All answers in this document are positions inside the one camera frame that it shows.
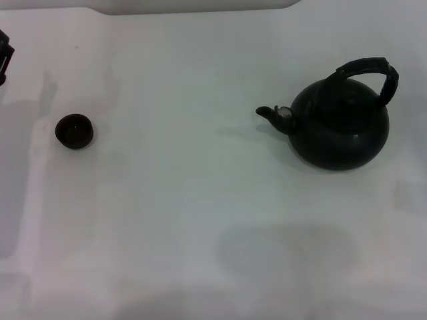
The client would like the small dark teacup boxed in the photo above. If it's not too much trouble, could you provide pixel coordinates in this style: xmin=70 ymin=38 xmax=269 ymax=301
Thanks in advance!
xmin=55 ymin=113 xmax=95 ymax=151

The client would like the black round teapot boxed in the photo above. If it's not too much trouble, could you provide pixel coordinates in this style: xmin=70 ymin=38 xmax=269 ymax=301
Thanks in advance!
xmin=255 ymin=57 xmax=400 ymax=172

